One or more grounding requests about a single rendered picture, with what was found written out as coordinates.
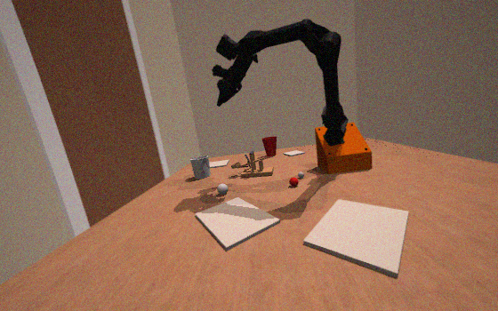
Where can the dark red cup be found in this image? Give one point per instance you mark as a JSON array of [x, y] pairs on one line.
[[270, 145]]

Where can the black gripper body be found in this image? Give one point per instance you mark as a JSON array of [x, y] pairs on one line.
[[236, 75]]

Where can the white flat square board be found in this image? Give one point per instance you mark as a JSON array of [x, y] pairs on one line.
[[236, 221], [218, 163], [369, 235]]

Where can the white ball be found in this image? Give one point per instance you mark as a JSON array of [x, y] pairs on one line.
[[222, 189]]

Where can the red ball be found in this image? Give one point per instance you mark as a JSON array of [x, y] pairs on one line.
[[293, 182]]

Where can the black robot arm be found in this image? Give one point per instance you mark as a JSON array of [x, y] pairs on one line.
[[325, 44]]

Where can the grey cup with white rim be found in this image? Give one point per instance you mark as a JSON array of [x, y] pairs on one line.
[[201, 166]]

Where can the white flat square tile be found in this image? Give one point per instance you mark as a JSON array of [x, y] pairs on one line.
[[293, 153]]

